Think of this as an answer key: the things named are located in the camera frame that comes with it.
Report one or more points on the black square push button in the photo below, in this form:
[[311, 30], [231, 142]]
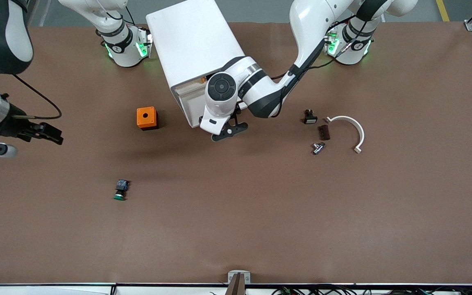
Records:
[[310, 119]]

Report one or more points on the brown terminal block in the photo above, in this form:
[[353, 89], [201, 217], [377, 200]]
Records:
[[324, 132]]

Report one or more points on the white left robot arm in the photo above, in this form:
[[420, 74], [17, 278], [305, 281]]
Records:
[[314, 24]]

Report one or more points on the silver metal fitting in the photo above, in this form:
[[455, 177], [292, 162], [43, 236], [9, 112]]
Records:
[[318, 148]]

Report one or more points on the white curved plastic bracket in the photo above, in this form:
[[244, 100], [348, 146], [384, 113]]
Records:
[[361, 133]]

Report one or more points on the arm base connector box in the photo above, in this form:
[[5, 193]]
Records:
[[144, 47], [332, 45]]

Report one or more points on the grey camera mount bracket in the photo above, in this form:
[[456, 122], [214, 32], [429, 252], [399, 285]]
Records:
[[232, 276]]

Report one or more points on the orange button enclosure box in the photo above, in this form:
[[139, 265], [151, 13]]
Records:
[[146, 116]]

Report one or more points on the green mushroom push button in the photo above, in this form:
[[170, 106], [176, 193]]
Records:
[[121, 187]]

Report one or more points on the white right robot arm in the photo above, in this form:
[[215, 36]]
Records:
[[2, 37]]

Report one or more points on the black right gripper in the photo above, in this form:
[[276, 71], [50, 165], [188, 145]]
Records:
[[16, 126]]

